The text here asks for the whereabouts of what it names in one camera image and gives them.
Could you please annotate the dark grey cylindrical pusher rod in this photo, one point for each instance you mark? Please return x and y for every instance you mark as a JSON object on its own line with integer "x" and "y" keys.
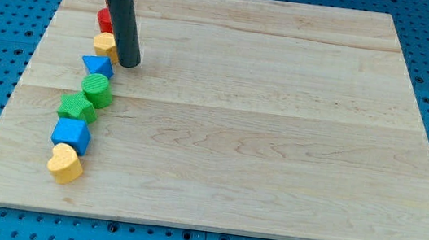
{"x": 125, "y": 32}

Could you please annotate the yellow heart block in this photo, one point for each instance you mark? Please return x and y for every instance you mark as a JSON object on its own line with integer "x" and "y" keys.
{"x": 64, "y": 164}

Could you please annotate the light wooden board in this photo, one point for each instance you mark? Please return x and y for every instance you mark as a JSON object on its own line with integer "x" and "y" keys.
{"x": 254, "y": 117}

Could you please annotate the yellow pentagon block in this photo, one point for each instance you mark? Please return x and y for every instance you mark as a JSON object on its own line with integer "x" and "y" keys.
{"x": 104, "y": 45}

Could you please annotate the blue triangle block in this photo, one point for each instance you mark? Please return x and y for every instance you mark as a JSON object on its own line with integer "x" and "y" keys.
{"x": 98, "y": 64}

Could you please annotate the red block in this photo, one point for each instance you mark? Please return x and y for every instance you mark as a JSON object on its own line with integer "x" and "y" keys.
{"x": 104, "y": 20}

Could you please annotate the green cylinder block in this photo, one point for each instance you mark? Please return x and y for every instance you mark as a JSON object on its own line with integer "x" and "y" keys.
{"x": 97, "y": 89}

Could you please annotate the green star block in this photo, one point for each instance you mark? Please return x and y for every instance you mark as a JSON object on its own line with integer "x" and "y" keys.
{"x": 77, "y": 107}

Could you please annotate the blue cube block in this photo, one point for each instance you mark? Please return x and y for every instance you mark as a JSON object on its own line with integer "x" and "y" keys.
{"x": 75, "y": 133}

